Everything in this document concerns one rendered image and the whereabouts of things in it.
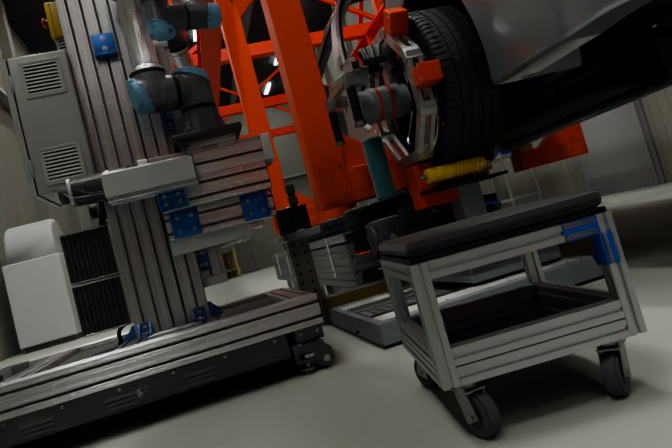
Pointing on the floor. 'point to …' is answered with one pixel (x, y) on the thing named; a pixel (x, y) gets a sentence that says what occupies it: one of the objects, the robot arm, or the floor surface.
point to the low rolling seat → (512, 301)
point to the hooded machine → (39, 286)
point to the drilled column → (304, 269)
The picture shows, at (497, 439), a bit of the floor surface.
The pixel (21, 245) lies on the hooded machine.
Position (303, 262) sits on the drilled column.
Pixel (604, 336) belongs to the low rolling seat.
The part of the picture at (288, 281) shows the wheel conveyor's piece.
